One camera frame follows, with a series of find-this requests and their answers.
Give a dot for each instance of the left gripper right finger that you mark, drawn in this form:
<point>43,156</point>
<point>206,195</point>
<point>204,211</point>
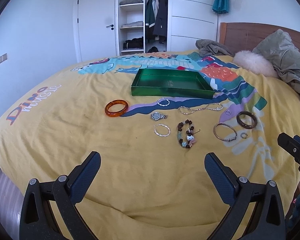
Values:
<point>267,220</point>

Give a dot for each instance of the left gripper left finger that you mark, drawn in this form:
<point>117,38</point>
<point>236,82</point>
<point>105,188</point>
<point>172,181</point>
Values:
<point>37,218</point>

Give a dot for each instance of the silver wrist watch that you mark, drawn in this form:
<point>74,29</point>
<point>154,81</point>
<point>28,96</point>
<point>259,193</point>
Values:
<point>157,116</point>

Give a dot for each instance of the green jewelry tray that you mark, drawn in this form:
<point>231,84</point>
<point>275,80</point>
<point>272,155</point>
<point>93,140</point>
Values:
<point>170,82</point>

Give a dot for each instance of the dark brown bangle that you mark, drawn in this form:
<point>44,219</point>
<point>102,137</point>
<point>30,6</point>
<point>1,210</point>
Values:
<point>246,120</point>

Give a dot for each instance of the thin metal bangle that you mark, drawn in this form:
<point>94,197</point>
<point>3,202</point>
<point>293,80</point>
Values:
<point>225,132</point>

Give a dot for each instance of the olive green jacket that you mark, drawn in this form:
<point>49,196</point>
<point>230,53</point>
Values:
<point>280,51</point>

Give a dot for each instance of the white fluffy pillow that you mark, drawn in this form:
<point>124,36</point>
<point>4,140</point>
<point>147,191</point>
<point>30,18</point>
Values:
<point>255,63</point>

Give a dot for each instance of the yellow dinosaur bedspread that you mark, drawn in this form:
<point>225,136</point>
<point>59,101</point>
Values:
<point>152,183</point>

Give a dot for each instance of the wooden headboard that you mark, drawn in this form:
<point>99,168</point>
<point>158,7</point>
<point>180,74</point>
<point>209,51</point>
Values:
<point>246,36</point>

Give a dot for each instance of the amber orange bangle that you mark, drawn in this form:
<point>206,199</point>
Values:
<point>116,108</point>

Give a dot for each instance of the grey crumpled blanket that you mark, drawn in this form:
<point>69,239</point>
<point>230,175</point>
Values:
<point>209,48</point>

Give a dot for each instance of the dark hanging coat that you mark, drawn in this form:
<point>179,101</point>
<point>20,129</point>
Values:
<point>160,28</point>

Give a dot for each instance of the black folded clothes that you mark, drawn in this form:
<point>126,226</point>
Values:
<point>135,43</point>

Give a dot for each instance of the green white hanging jacket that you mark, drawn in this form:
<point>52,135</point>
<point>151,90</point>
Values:
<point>150,21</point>

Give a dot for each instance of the white open wardrobe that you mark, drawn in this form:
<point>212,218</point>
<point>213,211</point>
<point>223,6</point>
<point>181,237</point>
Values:
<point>188,21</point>

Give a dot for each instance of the white door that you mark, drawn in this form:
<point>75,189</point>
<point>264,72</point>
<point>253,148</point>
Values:
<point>94,29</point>

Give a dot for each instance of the wall light switch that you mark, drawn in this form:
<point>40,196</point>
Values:
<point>3,58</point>

